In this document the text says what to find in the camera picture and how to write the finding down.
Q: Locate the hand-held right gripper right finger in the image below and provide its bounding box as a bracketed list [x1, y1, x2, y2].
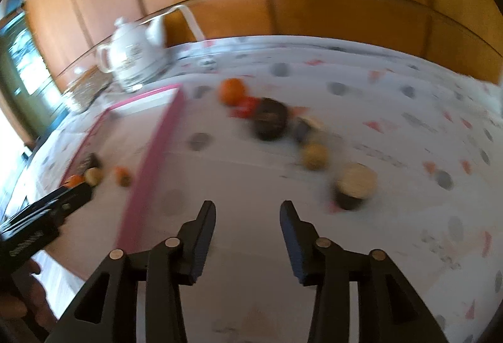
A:
[280, 201, 449, 343]

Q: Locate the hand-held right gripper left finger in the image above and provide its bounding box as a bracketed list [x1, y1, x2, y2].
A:
[47, 201, 218, 343]

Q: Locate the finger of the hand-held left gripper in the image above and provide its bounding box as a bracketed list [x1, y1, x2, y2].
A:
[24, 183, 95, 223]

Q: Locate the dark brown walnut cake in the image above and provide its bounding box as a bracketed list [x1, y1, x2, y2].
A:
[79, 153, 102, 171]

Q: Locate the small orange carrot piece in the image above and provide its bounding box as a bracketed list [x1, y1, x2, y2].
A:
[114, 166, 132, 187]

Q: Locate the pink-rimmed cardboard tray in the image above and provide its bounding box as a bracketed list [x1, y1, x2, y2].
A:
[59, 84, 187, 253]

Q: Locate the small dark cake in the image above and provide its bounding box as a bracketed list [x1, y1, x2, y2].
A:
[293, 116, 325, 143]

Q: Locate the dark chocolate donut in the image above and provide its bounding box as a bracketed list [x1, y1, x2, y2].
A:
[251, 97, 289, 141]

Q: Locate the red tomato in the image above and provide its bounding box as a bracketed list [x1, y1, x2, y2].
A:
[234, 96, 260, 119]

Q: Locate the person's left hand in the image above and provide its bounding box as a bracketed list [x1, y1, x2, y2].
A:
[0, 260, 53, 334]

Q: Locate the silver patterned tissue box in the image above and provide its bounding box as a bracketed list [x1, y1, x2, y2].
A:
[65, 66, 113, 112]

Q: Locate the wooden door with glass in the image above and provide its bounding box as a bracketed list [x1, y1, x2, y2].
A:
[0, 9, 67, 131]

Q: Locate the white floral electric kettle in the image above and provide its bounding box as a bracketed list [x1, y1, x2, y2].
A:
[96, 17, 174, 92]

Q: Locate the white power cord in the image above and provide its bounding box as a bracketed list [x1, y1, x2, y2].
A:
[149, 5, 203, 41]

